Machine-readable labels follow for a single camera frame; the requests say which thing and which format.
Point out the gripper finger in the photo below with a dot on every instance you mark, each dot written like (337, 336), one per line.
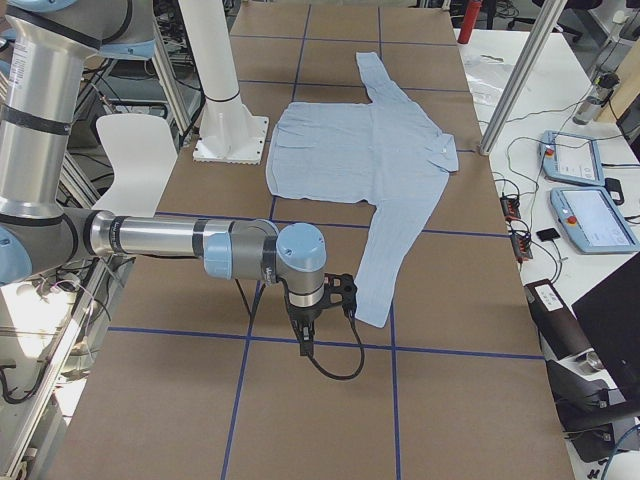
(306, 347)

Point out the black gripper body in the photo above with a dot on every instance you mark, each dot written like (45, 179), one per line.
(303, 314)

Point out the light blue button shirt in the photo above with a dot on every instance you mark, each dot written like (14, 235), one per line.
(387, 152)

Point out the white central pillar with base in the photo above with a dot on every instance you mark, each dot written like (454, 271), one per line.
(228, 132)

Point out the white plastic chair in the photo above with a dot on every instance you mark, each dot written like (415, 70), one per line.
(142, 153)

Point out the black box device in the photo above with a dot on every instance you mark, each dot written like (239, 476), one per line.
(555, 321)

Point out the black monitor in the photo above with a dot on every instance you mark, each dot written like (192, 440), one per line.
(608, 314)

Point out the clear plastic bag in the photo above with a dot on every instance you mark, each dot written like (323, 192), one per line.
(486, 76)

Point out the upper blue teach pendant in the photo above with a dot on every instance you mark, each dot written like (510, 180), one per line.
(571, 158)

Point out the blue teach pendant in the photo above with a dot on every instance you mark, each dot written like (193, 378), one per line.
(591, 220)
(571, 158)

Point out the lower blue teach pendant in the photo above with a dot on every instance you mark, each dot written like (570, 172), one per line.
(591, 220)

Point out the red cylinder bottle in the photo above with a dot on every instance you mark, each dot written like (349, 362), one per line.
(469, 21)

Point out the grey water bottle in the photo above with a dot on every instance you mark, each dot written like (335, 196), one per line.
(602, 89)

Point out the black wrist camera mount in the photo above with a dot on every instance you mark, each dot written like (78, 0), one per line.
(340, 291)

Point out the aluminium frame post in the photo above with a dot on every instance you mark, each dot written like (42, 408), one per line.
(532, 49)

